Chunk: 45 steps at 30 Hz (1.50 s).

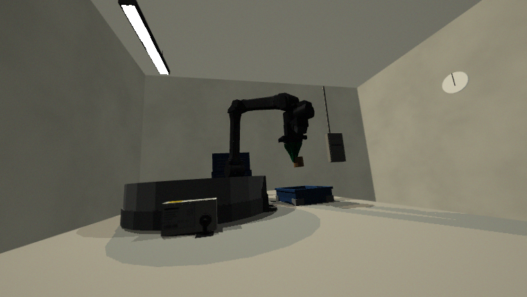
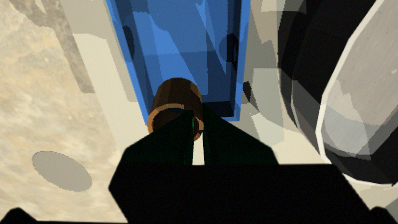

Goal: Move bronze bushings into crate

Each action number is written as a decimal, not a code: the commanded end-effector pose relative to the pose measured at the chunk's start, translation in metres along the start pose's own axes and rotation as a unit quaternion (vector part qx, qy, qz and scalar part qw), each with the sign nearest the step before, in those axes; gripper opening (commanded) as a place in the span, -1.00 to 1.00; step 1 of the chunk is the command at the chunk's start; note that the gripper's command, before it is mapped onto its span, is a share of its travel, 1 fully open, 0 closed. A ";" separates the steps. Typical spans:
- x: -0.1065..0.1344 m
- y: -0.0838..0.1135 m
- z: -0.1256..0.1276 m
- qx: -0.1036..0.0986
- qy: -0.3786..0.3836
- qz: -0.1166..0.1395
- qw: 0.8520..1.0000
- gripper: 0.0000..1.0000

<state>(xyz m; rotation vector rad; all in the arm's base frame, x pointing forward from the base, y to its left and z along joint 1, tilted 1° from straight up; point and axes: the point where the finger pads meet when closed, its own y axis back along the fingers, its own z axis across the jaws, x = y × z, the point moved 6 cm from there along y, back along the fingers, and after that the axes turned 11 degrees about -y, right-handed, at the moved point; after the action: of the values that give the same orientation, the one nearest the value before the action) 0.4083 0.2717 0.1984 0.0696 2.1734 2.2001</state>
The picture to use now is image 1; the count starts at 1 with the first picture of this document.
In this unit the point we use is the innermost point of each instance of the bronze bushing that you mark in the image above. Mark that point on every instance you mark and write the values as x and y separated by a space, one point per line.
298 162

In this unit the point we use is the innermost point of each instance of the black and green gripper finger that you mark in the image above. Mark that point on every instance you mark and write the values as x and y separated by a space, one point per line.
297 148
290 147

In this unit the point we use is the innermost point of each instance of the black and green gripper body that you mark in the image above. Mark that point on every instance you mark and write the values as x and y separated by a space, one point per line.
292 138

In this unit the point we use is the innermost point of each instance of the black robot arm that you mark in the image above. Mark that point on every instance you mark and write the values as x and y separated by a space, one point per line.
296 117

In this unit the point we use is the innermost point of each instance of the blue crate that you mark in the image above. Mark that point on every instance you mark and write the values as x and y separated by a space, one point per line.
303 195

